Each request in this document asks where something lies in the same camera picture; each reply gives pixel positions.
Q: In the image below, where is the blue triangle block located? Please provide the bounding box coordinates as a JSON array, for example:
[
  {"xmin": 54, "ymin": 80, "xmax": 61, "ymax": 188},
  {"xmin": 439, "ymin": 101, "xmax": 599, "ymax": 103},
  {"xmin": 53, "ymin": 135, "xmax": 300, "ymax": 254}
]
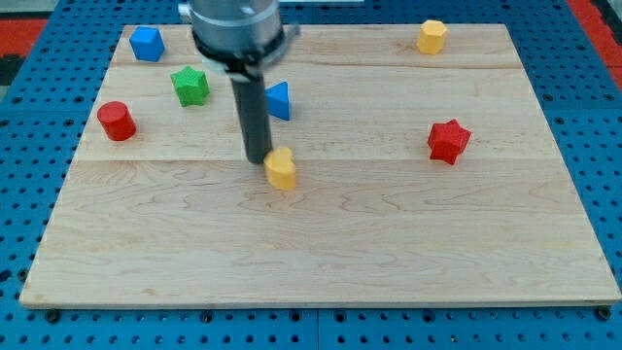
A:
[{"xmin": 265, "ymin": 82, "xmax": 291, "ymax": 121}]

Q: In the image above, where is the wooden board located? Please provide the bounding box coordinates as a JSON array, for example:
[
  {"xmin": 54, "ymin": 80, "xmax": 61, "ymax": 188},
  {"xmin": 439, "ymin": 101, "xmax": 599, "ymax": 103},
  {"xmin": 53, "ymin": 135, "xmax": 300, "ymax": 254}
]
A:
[{"xmin": 20, "ymin": 24, "xmax": 621, "ymax": 309}]

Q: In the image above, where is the yellow hexagon block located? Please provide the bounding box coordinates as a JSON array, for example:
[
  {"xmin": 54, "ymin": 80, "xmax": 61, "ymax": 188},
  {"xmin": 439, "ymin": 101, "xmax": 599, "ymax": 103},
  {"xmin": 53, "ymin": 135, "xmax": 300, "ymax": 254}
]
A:
[{"xmin": 416, "ymin": 19, "xmax": 448, "ymax": 54}]

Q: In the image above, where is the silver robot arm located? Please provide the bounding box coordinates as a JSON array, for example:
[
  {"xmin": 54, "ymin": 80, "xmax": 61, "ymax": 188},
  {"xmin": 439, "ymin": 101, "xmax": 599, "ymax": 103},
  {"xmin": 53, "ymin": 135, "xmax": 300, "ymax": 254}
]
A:
[{"xmin": 178, "ymin": 0, "xmax": 300, "ymax": 164}]

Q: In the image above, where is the blue cube block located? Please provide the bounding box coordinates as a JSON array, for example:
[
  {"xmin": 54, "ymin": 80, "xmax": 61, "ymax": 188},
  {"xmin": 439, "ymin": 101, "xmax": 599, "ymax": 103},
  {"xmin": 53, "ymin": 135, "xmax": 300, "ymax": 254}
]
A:
[{"xmin": 129, "ymin": 26, "xmax": 165, "ymax": 62}]

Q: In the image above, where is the green star block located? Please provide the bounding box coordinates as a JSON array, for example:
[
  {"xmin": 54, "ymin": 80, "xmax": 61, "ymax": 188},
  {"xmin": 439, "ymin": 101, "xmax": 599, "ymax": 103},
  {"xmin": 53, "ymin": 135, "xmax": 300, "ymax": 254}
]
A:
[{"xmin": 170, "ymin": 66, "xmax": 210, "ymax": 107}]

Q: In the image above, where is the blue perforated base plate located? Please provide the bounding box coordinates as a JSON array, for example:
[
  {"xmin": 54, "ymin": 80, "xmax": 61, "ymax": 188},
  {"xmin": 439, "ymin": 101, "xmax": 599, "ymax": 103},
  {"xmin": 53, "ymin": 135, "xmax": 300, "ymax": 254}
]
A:
[{"xmin": 1, "ymin": 0, "xmax": 621, "ymax": 349}]

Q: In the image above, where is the red cylinder block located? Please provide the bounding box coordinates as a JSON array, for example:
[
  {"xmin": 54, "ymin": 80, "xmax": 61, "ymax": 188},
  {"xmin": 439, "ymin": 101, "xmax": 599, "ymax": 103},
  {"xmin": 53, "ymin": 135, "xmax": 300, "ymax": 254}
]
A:
[{"xmin": 96, "ymin": 101, "xmax": 137, "ymax": 141}]

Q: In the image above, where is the red star block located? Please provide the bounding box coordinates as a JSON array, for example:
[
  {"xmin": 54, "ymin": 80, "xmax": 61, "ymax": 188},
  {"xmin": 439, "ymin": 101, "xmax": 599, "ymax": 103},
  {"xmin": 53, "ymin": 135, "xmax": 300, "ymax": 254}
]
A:
[{"xmin": 427, "ymin": 119, "xmax": 471, "ymax": 165}]

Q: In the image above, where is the yellow heart block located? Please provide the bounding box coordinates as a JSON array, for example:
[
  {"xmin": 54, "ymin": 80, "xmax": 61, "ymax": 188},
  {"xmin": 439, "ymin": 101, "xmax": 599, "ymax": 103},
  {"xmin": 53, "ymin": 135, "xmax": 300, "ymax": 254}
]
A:
[{"xmin": 263, "ymin": 147, "xmax": 296, "ymax": 191}]

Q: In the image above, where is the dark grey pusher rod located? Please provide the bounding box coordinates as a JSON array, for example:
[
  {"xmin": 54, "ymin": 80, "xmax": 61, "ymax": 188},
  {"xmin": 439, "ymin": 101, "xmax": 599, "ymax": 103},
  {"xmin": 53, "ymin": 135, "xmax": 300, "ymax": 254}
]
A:
[{"xmin": 231, "ymin": 76, "xmax": 272, "ymax": 164}]

